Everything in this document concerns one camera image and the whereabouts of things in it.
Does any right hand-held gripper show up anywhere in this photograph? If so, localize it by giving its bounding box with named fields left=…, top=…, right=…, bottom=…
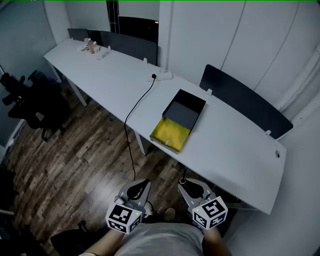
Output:
left=177, top=177, right=229, bottom=230

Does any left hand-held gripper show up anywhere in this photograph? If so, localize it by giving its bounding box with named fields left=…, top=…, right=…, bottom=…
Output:
left=105, top=178, right=152, bottom=235

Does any black box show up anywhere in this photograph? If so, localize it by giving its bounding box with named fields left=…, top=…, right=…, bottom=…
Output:
left=149, top=88, right=207, bottom=155

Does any person's right forearm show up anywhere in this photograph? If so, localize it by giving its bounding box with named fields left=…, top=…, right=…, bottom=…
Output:
left=202, top=226, right=232, bottom=256

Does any person's left forearm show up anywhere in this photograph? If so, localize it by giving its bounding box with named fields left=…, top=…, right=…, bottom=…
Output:
left=84, top=228, right=123, bottom=256

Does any person's left shoe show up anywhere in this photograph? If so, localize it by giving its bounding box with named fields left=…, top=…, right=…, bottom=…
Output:
left=144, top=201, right=157, bottom=217

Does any person's shoe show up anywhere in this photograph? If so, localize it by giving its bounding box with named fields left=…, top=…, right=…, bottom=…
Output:
left=144, top=201, right=157, bottom=217
left=163, top=207, right=177, bottom=222

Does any person's right shoe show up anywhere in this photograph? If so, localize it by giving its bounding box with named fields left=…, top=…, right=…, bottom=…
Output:
left=163, top=207, right=177, bottom=222

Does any white desk leg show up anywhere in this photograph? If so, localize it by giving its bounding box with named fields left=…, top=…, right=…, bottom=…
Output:
left=65, top=76, right=88, bottom=108
left=134, top=130, right=149, bottom=156
left=47, top=61, right=63, bottom=84

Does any person's grey shirt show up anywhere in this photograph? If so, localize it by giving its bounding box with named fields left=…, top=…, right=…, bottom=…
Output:
left=79, top=222, right=233, bottom=256

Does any dark grey desk divider panel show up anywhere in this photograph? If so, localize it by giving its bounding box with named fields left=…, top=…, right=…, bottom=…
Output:
left=99, top=30, right=159, bottom=67
left=199, top=64, right=294, bottom=140
left=67, top=28, right=103, bottom=47

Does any white power strip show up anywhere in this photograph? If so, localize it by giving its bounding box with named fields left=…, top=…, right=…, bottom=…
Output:
left=146, top=70, right=173, bottom=83

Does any black office chair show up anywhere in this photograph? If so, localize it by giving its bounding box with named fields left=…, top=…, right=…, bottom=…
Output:
left=0, top=69, right=71, bottom=142

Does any dark window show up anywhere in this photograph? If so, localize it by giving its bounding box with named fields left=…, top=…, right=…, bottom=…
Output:
left=106, top=0, right=160, bottom=45

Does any black power cable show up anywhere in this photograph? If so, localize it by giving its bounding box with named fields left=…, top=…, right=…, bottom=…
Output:
left=124, top=73, right=158, bottom=181

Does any white wall conduit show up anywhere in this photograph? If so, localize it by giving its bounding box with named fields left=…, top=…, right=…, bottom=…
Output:
left=278, top=47, right=320, bottom=112

